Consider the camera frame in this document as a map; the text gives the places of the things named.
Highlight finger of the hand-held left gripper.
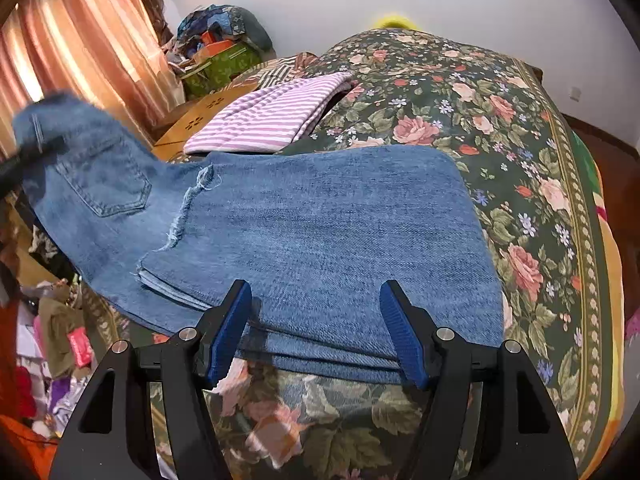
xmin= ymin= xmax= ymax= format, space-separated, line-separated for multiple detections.
xmin=0 ymin=135 xmax=66 ymax=193

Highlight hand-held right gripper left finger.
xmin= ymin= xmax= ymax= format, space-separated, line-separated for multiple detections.
xmin=47 ymin=280 xmax=253 ymax=480

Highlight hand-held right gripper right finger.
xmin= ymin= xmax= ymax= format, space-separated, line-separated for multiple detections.
xmin=379 ymin=280 xmax=581 ymax=480

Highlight blue denim pants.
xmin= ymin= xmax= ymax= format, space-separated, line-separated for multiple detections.
xmin=12 ymin=91 xmax=505 ymax=386

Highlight orange curtain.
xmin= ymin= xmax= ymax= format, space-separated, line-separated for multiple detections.
xmin=0 ymin=0 xmax=186 ymax=161

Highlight heap of colourful clothes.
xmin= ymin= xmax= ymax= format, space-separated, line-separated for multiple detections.
xmin=0 ymin=200 xmax=126 ymax=480

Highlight brown cardboard box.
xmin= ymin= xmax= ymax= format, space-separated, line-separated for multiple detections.
xmin=150 ymin=82 xmax=261 ymax=161

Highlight dark floral quilt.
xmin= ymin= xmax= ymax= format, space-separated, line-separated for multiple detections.
xmin=90 ymin=27 xmax=626 ymax=480

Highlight dark brown curtain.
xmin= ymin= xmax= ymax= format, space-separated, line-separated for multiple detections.
xmin=135 ymin=0 xmax=176 ymax=46

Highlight pink white striped shirt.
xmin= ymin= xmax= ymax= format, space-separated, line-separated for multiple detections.
xmin=184 ymin=72 xmax=358 ymax=155

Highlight orange green bed sheet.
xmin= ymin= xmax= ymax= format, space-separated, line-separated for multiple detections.
xmin=575 ymin=130 xmax=632 ymax=461

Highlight green storage bag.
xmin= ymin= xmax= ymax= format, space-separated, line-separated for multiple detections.
xmin=180 ymin=42 xmax=266 ymax=101

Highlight pile of clothes and boxes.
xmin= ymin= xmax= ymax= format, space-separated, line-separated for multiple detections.
xmin=160 ymin=4 xmax=275 ymax=68

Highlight striped patchwork blanket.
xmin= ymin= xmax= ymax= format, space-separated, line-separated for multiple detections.
xmin=230 ymin=52 xmax=321 ymax=93

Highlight yellow foam tube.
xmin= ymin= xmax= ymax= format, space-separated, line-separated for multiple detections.
xmin=372 ymin=12 xmax=418 ymax=31

